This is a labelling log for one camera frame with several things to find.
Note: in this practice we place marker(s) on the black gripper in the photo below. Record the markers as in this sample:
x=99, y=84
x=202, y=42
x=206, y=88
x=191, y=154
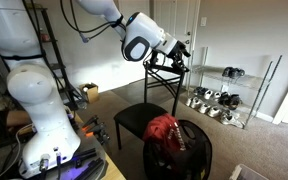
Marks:
x=178, y=50

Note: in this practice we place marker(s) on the metal door deadbolt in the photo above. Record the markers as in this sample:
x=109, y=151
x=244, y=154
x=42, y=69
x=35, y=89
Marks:
x=188, y=33

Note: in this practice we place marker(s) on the black mesh laundry bag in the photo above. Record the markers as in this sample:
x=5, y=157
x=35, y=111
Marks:
x=200, y=150

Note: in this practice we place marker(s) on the white door with round knob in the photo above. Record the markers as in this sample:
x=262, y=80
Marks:
x=177, y=16

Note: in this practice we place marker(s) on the clear plastic bin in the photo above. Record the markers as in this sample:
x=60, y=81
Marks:
x=247, y=173

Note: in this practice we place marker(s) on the red printed t-shirt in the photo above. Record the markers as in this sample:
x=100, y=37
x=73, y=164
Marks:
x=160, y=133

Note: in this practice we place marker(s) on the black aluminium rail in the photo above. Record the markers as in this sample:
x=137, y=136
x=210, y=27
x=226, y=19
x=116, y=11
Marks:
x=92, y=170
x=85, y=156

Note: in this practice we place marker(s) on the dark blue sneaker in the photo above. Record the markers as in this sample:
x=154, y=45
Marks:
x=199, y=90

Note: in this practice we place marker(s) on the red labelled bottle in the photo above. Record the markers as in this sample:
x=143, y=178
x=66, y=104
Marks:
x=44, y=36

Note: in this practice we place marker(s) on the round metal door knob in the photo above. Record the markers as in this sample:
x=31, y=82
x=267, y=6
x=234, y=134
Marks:
x=187, y=42

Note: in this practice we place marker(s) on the white light switch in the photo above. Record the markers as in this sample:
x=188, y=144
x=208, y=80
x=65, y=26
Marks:
x=203, y=22

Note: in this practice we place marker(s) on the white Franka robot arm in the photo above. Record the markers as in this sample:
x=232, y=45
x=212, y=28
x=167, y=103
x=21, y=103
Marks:
x=40, y=100

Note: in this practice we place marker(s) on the black metal shelf unit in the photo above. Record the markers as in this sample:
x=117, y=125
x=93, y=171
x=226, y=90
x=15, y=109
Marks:
x=55, y=66

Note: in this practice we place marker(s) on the black metal chair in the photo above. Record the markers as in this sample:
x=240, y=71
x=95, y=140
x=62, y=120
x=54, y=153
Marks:
x=137, y=115

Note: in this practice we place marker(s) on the black shoe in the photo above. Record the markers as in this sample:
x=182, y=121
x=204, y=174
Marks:
x=239, y=73
x=228, y=72
x=224, y=98
x=235, y=101

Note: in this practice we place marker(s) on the open cardboard box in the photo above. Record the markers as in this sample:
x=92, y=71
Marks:
x=91, y=94

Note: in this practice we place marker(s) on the white sneaker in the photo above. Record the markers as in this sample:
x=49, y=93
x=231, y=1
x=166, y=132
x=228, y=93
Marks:
x=231, y=120
x=217, y=95
x=208, y=94
x=214, y=112
x=188, y=102
x=196, y=103
x=204, y=108

